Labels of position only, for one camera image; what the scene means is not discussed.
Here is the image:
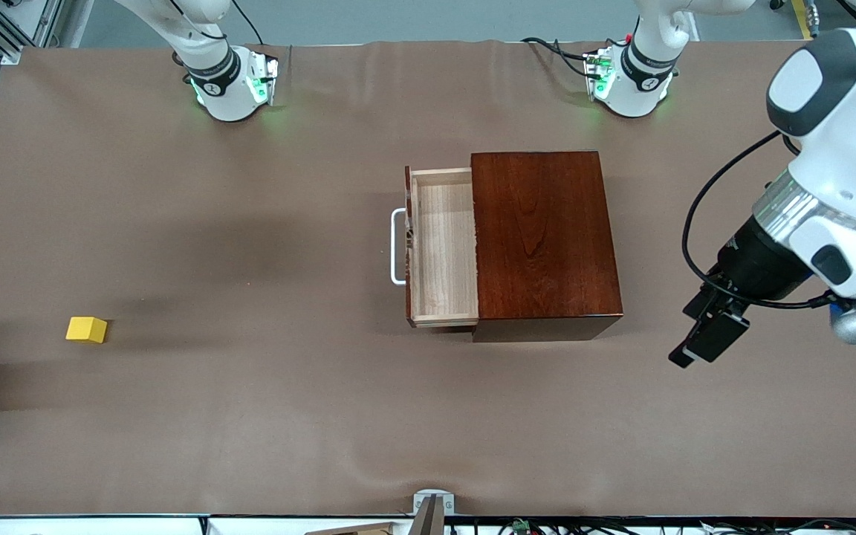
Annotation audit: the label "light wooden strip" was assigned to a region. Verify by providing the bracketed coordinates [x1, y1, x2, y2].
[305, 522, 399, 535]

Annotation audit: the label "grey table clamp bracket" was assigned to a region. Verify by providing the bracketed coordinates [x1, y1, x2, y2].
[413, 489, 455, 515]

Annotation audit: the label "yellow cube block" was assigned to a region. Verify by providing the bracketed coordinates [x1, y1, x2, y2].
[65, 317, 108, 344]

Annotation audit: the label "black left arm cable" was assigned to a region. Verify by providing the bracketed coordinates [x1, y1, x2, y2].
[682, 130, 841, 309]

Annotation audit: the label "black left base cables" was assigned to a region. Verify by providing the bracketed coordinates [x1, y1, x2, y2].
[521, 36, 594, 79]

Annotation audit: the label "dark red wooden cabinet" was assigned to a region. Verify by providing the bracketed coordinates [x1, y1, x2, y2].
[470, 151, 624, 343]

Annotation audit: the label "black right base cable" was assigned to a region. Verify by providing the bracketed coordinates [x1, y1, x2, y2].
[231, 0, 265, 45]

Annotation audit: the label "wooden drawer with white handle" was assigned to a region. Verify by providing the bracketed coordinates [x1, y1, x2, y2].
[391, 166, 479, 329]

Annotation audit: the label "brown table mat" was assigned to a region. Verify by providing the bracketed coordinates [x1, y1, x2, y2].
[0, 39, 856, 519]

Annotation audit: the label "dark camera stand post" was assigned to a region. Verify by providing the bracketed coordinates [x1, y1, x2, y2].
[408, 496, 445, 535]

